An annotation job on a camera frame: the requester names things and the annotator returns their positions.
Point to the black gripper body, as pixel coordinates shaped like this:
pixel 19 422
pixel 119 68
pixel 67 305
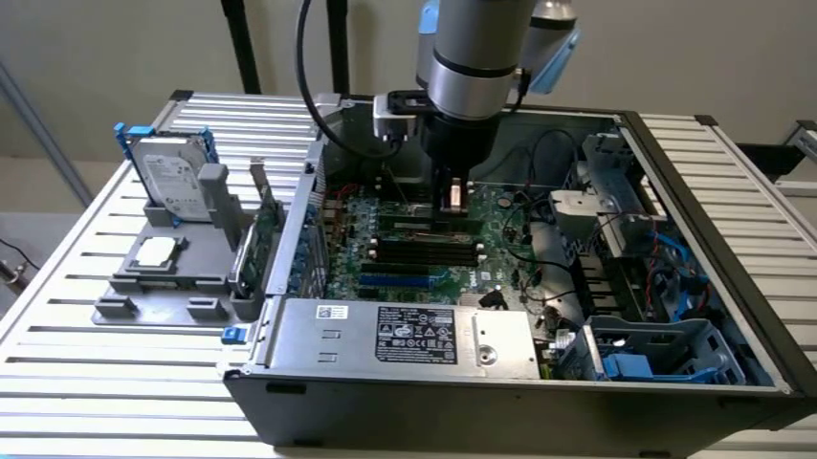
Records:
pixel 461 138

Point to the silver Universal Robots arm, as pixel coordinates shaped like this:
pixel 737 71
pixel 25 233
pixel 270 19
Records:
pixel 475 57

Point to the blue expansion slot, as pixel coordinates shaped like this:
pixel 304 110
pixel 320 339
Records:
pixel 395 279

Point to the green motherboard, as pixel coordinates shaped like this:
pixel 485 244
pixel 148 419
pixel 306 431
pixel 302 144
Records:
pixel 395 277

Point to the metal disk bay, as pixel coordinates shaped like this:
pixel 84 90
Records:
pixel 609 191

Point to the black stand pole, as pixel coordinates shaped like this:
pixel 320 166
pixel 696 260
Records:
pixel 243 43
pixel 338 43

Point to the grey power supply unit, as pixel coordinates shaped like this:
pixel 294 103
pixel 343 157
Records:
pixel 395 337

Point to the green graphics card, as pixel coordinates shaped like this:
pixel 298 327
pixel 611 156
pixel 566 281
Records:
pixel 258 239

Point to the grey parts rack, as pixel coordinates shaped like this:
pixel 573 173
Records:
pixel 211 282

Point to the blue-grey drive cage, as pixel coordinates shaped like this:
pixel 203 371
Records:
pixel 645 344

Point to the silver hard disk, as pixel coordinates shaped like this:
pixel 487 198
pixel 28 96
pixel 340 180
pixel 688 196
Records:
pixel 172 179

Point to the blue plastic clip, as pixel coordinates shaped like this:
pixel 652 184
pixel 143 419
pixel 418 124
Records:
pixel 232 334

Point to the black open PC case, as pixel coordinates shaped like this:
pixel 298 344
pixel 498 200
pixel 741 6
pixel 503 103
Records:
pixel 485 411

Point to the silver CPU chip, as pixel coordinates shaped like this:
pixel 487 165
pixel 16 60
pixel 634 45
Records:
pixel 156 251

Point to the metal side table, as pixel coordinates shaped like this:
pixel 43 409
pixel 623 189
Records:
pixel 794 158

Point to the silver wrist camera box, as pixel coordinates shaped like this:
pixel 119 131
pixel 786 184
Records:
pixel 393 112

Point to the blue disk bracket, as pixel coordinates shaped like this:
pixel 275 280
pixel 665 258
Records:
pixel 136 131

